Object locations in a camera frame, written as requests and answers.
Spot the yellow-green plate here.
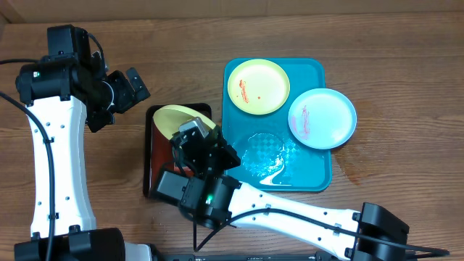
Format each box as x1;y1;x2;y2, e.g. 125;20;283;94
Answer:
227;59;291;115
152;104;216;140

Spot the light blue plate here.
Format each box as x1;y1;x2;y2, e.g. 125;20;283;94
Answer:
288;88;357;150

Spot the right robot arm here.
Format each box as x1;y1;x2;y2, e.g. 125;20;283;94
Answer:
152;117;449;260

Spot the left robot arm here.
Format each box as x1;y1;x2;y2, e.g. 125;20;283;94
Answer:
14;25;155;260

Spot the black wash basin tray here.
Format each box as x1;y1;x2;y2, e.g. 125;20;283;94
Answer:
142;102;213;199

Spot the teal plastic tray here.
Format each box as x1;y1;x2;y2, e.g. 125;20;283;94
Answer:
222;58;332;192

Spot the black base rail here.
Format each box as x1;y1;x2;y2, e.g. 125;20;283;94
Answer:
152;251;339;261

